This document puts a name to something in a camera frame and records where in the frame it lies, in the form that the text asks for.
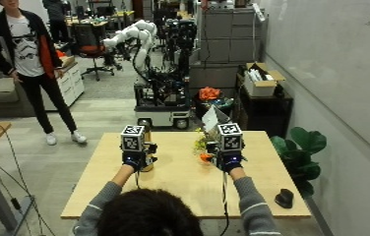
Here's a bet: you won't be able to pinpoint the person's right hand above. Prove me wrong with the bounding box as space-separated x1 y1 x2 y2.
204 141 248 174

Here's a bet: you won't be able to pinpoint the person's left hand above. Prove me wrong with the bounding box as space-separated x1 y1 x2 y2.
120 142 159 172

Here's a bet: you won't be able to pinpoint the yellow and orange flower bunch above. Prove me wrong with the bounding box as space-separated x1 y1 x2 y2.
192 127 217 165

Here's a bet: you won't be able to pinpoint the brown glass bottle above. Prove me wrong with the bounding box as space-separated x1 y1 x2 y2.
137 119 156 173

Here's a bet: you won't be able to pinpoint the white marker cube on right glove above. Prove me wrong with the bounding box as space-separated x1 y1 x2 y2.
215 122 244 152

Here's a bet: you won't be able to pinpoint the white marker cube on glove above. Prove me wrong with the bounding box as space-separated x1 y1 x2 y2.
215 122 244 152
119 124 147 152

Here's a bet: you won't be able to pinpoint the white marker cube on left glove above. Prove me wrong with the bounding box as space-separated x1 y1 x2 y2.
119 124 147 152

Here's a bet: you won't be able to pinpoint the white paper sheet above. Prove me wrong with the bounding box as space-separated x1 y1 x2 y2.
200 104 233 134

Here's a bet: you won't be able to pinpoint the black crate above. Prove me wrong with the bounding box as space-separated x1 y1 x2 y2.
191 95 239 125

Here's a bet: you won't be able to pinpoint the black cabinet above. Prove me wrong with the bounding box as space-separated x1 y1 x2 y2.
233 73 295 139

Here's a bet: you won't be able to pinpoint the orange artificial flowers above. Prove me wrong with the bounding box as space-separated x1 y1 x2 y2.
197 86 223 102

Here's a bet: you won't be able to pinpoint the the person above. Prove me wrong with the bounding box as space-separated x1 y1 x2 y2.
72 142 283 236

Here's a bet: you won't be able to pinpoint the green leafy potted plant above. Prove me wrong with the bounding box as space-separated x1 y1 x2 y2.
268 126 329 199

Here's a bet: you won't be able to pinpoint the open cardboard box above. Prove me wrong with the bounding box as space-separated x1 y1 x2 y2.
241 61 287 98

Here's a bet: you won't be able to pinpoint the small black device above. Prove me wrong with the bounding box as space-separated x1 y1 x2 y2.
273 188 295 209

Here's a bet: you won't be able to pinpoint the white drawer cabinet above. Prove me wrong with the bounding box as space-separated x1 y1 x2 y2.
39 55 87 112

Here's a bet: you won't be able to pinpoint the black equipment rack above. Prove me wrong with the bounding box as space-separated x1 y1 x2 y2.
160 18 200 82

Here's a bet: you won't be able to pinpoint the grey filing cabinets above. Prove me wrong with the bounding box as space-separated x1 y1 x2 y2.
188 7 268 90

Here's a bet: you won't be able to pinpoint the black and red office chair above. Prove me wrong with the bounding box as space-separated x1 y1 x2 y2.
71 23 116 83

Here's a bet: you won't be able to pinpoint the cluttered background desks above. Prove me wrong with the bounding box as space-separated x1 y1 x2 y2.
64 9 136 31

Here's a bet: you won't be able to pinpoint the black left glove cable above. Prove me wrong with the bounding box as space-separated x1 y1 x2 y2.
133 169 141 191

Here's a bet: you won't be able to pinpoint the black glove cable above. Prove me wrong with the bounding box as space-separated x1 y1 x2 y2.
217 170 232 236
133 169 141 191

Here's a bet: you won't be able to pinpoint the black right glove cable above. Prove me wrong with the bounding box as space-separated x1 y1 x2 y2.
217 170 232 236

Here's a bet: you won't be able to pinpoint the black floor cable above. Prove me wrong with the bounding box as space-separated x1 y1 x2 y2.
0 121 57 236

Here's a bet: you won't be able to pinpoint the white wall whiteboard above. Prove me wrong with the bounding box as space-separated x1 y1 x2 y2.
260 0 370 166

